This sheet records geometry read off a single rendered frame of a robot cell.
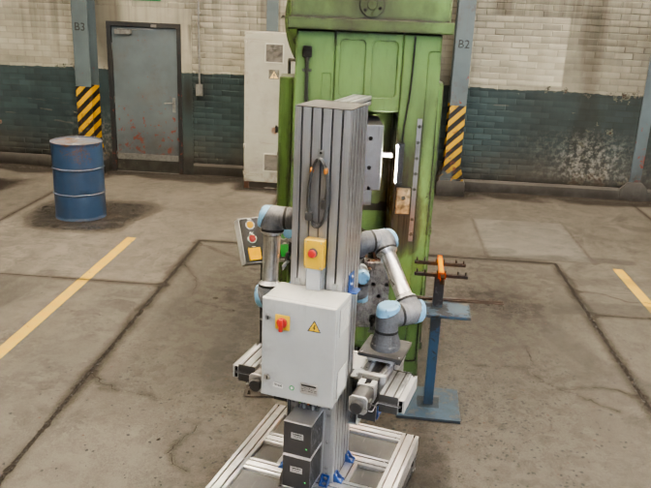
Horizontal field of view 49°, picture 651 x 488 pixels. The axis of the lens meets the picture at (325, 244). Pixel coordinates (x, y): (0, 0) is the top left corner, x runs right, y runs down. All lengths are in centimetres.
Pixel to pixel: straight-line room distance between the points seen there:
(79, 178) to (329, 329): 584
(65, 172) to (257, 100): 280
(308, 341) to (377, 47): 206
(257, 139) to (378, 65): 559
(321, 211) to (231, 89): 756
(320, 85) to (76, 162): 453
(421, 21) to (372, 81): 45
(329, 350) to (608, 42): 822
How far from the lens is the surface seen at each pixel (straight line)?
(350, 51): 449
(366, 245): 370
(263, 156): 997
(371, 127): 439
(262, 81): 983
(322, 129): 306
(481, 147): 1053
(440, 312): 444
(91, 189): 860
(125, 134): 1113
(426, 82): 455
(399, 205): 464
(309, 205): 311
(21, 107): 1168
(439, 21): 449
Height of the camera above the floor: 241
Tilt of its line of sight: 18 degrees down
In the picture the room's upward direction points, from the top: 2 degrees clockwise
